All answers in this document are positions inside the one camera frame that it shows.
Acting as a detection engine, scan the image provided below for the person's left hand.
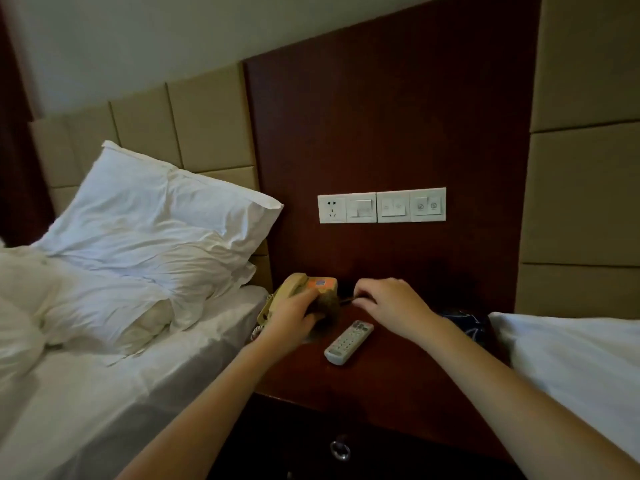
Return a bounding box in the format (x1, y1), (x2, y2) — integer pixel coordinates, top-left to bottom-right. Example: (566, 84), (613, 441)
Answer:
(255, 287), (326, 365)

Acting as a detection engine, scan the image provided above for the person's right hand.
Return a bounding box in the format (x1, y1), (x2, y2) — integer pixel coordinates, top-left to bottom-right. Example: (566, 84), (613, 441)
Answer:
(351, 277), (443, 345)

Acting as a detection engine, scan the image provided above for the yellow corded telephone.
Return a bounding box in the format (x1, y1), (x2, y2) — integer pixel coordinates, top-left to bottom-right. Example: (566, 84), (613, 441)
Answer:
(255, 272), (339, 328)

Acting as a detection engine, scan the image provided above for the brown cleaning cloth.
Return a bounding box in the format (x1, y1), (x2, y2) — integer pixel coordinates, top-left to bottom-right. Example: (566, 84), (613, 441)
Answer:
(305, 289), (343, 343)

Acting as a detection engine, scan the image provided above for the white remote control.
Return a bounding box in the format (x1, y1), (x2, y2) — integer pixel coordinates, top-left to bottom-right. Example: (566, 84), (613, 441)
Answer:
(323, 320), (375, 367)

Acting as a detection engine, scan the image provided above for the dark blue scribbled pouch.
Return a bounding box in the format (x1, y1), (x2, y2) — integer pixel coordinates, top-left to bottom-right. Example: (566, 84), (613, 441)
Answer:
(439, 309), (493, 351)

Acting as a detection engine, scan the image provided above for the person's right forearm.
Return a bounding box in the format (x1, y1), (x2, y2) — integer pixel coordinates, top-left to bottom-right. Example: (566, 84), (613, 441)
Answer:
(417, 317), (640, 480)

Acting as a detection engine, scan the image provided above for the person's left forearm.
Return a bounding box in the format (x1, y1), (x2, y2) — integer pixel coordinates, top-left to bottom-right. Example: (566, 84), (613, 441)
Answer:
(115, 342), (279, 480)

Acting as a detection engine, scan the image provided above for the dark wooden nightstand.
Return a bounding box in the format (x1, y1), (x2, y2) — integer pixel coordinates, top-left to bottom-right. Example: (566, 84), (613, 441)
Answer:
(252, 294), (516, 465)

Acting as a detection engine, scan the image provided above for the smooth white pillow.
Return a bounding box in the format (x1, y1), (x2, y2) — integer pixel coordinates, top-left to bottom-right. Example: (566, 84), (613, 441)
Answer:
(32, 140), (285, 275)

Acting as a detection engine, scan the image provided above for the crumpled white pillow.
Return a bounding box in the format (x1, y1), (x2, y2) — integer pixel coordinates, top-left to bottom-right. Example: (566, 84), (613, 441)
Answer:
(0, 239), (257, 358)

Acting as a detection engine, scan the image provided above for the white bed sheet mattress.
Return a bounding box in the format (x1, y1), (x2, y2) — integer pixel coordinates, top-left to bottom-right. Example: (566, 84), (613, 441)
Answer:
(0, 284), (269, 480)

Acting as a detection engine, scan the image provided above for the white bed cover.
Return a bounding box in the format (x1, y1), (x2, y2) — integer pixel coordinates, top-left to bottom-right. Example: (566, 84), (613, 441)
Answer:
(487, 311), (640, 465)

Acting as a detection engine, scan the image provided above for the beige padded headboard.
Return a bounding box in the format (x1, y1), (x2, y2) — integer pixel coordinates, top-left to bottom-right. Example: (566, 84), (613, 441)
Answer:
(513, 0), (640, 321)

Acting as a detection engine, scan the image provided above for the crumpled white duvet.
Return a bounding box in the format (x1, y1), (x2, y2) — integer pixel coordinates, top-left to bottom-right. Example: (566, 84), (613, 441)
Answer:
(0, 237), (49, 391)

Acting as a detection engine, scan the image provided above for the white four-button switch panel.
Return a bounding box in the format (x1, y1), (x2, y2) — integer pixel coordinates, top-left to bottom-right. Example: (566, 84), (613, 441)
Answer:
(375, 187), (448, 224)

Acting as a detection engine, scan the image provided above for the white socket and switch panel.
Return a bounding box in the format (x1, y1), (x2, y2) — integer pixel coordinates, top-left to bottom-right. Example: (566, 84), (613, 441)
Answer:
(317, 192), (379, 225)

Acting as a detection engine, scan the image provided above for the metal ring drawer handle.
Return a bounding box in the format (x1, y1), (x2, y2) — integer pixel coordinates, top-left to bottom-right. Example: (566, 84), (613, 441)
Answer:
(329, 434), (353, 463)

